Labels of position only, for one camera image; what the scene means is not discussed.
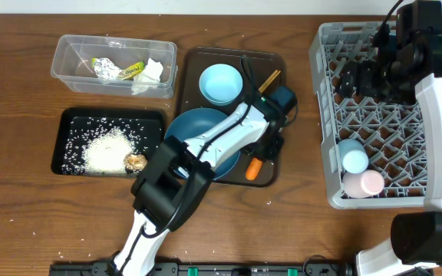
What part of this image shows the orange carrot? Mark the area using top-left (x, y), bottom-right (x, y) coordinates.
top-left (245, 158), bottom-right (263, 181)

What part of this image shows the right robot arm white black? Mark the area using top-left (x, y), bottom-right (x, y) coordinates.
top-left (336, 1), bottom-right (442, 275)

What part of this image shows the light blue plastic cup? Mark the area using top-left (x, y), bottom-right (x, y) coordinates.
top-left (338, 139), bottom-right (369, 174)

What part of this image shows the brown food scrap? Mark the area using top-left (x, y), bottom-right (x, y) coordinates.
top-left (124, 153), bottom-right (147, 171)

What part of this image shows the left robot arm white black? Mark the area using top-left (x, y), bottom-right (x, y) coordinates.
top-left (107, 86), bottom-right (297, 275)

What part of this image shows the small light blue bowl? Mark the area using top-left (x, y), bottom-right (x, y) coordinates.
top-left (199, 64), bottom-right (243, 106)

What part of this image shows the yellow green snack wrapper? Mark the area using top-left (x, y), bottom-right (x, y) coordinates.
top-left (91, 57), bottom-right (145, 81)

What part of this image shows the large dark blue plate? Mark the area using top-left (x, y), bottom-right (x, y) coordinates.
top-left (165, 107), bottom-right (241, 180)

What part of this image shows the crumpled white paper napkin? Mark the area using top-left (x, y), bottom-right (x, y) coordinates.
top-left (131, 58), bottom-right (163, 95)

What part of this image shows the brown serving tray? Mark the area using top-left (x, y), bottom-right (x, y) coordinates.
top-left (173, 47), bottom-right (286, 188)

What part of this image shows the pile of white rice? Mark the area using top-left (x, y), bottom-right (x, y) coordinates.
top-left (60, 117), bottom-right (157, 176)

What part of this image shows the pink plastic cup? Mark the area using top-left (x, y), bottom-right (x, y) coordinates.
top-left (342, 170), bottom-right (384, 199)

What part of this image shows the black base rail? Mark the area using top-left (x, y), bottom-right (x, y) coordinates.
top-left (48, 261), bottom-right (435, 276)

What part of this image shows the clear plastic container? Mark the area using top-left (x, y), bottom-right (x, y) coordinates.
top-left (51, 34), bottom-right (177, 99)

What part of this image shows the black waste tray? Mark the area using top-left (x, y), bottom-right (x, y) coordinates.
top-left (51, 107), bottom-right (164, 175)

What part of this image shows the grey dishwasher rack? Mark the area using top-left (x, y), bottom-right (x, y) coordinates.
top-left (309, 22), bottom-right (427, 209)

